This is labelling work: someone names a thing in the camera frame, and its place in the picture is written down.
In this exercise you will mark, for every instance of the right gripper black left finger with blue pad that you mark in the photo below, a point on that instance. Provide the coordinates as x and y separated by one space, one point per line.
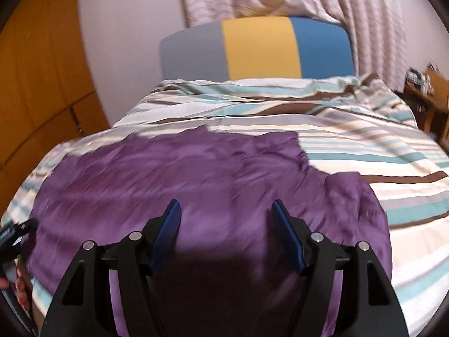
82 303

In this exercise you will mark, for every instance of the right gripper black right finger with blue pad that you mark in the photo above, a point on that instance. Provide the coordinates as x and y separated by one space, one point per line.
368 302

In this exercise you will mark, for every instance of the purple quilted down jacket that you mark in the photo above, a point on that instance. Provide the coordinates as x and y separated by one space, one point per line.
227 275

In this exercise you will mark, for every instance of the person's left hand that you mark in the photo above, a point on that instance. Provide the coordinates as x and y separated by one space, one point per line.
20 287

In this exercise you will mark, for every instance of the orange wooden wardrobe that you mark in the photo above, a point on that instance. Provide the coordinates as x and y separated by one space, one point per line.
47 93

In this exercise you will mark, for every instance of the striped duvet cover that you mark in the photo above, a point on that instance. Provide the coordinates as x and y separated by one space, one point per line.
344 124

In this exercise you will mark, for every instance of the wooden desk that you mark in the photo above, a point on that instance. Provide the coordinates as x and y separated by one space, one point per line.
435 103

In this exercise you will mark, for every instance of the clutter on desk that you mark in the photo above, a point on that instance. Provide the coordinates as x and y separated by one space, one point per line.
421 81

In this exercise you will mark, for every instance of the grey yellow blue headboard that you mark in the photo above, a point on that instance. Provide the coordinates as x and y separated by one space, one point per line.
257 47

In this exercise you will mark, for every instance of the pink patterned curtain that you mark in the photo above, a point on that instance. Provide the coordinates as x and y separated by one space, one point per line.
375 27

